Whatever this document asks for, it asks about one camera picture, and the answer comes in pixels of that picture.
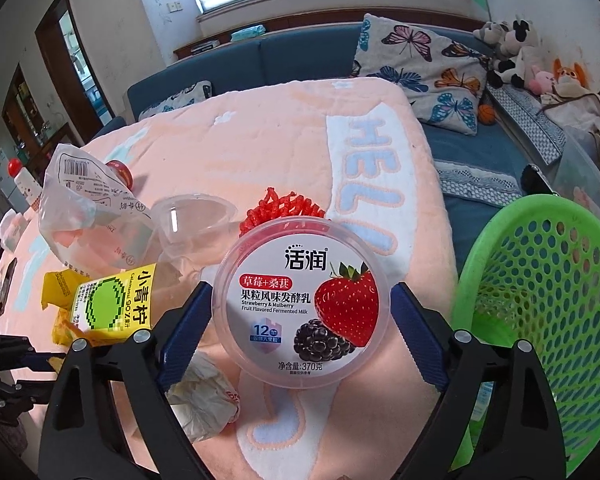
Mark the black and white cow plush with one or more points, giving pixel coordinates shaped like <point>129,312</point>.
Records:
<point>520,55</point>

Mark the stack of books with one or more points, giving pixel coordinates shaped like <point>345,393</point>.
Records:
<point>204,48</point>

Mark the small orange basketball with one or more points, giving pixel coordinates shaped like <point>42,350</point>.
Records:
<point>486,114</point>

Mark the strawberry label yogurt cup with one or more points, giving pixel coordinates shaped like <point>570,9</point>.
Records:
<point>300,300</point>

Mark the pink plush toy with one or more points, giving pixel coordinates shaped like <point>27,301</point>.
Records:
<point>542,81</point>

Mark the grey raccoon plush toy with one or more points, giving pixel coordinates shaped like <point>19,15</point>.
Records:
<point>496,35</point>

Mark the teal cloth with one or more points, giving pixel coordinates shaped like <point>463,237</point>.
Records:
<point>247,34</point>

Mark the orange fox plush toy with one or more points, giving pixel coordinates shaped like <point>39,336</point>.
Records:
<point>569,72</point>

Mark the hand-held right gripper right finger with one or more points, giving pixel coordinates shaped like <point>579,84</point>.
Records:
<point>412,330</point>

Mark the green plastic basket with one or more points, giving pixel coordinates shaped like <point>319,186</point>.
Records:
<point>540,280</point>

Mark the small white butterfly pillow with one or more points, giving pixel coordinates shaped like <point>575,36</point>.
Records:
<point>185,97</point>

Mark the clear empty plastic cup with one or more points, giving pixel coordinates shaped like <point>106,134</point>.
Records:
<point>195,225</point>

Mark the yellow snack packet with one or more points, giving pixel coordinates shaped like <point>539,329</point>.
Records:
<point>57,287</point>

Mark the red spiky ball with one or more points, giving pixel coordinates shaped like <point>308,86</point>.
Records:
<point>275,207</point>

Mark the black phone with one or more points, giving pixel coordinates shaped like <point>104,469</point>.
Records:
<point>6,285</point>

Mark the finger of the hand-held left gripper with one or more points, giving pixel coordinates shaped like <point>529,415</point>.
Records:
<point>15,400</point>
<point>15,350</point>

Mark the brown door frame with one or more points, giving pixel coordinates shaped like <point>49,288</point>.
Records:
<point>55,60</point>

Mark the white paper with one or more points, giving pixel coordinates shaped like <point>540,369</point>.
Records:
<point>205,400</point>

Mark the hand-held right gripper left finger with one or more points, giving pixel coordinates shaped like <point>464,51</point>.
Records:
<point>185,330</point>

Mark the large butterfly print pillow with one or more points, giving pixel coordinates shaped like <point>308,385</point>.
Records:
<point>425,70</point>

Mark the blue sofa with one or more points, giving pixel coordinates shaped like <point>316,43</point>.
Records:
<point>290,55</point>

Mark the yellow drink carton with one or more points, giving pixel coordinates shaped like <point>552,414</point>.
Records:
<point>115,305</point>

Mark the clear plastic bag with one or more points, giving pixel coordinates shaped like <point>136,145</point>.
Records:
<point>85,195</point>

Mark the white and blue packet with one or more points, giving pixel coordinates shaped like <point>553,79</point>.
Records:
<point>482,402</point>

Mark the white bottle with red cap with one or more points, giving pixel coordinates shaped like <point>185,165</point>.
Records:
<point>27,185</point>

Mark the clear plastic storage box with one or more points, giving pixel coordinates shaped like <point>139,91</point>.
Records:
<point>587,170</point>

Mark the white wall switch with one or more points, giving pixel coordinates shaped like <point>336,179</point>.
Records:
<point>174,6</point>

